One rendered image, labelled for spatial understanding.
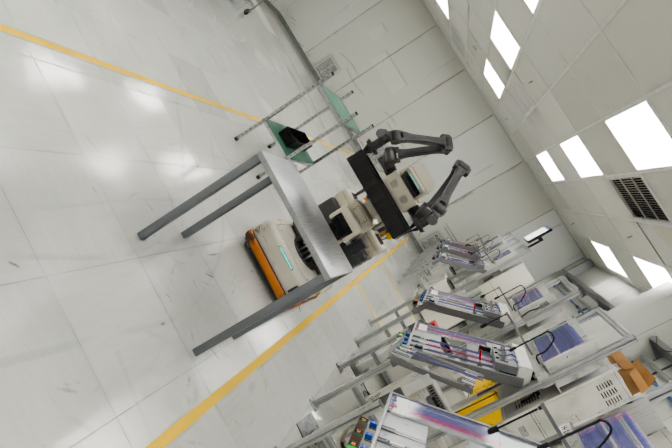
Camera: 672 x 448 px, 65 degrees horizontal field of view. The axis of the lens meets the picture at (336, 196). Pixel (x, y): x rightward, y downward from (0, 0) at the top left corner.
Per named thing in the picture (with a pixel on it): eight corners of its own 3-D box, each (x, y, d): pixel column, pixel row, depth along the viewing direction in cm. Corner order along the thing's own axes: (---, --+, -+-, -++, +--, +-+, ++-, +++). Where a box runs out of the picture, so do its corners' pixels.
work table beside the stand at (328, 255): (184, 232, 317) (293, 162, 301) (236, 338, 304) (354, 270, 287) (136, 233, 274) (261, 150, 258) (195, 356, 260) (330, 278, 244)
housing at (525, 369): (514, 388, 319) (519, 365, 318) (507, 362, 366) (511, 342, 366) (528, 391, 317) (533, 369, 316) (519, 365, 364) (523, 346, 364)
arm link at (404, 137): (449, 153, 344) (447, 137, 348) (454, 149, 339) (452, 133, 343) (391, 146, 327) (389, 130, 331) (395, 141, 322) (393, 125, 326)
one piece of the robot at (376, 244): (288, 229, 433) (375, 176, 416) (320, 289, 422) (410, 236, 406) (272, 229, 401) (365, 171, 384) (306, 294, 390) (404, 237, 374)
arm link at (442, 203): (468, 171, 342) (454, 161, 342) (473, 167, 338) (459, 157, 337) (442, 218, 319) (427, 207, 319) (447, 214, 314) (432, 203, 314)
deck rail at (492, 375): (404, 356, 332) (406, 347, 331) (404, 355, 334) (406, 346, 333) (521, 389, 316) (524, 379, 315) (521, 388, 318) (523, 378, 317)
